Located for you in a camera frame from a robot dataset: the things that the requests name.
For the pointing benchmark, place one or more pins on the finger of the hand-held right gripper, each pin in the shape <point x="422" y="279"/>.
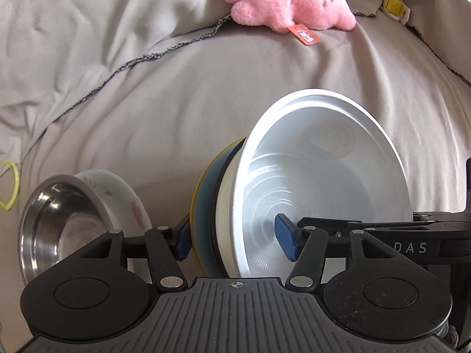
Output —
<point x="331" y="222"/>

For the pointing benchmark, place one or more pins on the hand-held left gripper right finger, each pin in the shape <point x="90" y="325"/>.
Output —
<point x="287" y="235"/>

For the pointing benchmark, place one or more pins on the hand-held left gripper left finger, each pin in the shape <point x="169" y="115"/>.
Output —
<point x="183" y="239"/>

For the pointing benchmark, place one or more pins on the blue enamel bowl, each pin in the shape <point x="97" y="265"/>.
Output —
<point x="206" y="209"/>

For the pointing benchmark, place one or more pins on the blue and yellow bowl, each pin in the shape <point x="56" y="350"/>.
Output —
<point x="195" y="195"/>

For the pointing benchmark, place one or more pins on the white plastic bowl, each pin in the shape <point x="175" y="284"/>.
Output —
<point x="312" y="161"/>

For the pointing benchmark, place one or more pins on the stainless steel bowl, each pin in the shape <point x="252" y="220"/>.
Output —
<point x="55" y="220"/>

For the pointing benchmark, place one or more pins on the yellow rubber loop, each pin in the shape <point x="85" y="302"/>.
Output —
<point x="15" y="180"/>

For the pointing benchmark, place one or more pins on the pink plush toy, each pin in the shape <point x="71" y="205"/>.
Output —
<point x="294" y="3"/>

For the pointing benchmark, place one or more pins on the yellow and white clip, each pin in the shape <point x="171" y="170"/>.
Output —
<point x="393" y="7"/>

